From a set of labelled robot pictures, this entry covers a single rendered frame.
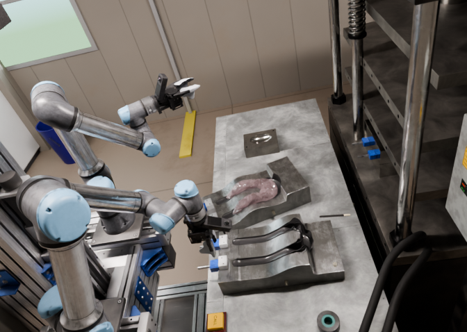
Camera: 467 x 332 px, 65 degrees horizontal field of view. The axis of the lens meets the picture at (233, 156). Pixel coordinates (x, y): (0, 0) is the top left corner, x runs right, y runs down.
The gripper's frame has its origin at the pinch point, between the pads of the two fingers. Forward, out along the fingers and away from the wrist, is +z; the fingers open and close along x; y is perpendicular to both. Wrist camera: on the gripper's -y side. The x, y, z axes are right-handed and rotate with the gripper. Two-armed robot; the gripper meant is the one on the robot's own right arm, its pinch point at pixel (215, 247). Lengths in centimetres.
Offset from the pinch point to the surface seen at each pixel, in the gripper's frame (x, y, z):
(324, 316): 23.9, -36.9, 17.4
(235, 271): 3.9, -5.3, 11.9
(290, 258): 3.9, -28.2, 8.1
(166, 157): -201, 84, 101
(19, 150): -228, 248, 76
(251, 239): -11.4, -12.4, 12.9
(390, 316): 28, -59, 14
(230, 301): 11.8, -1.2, 20.9
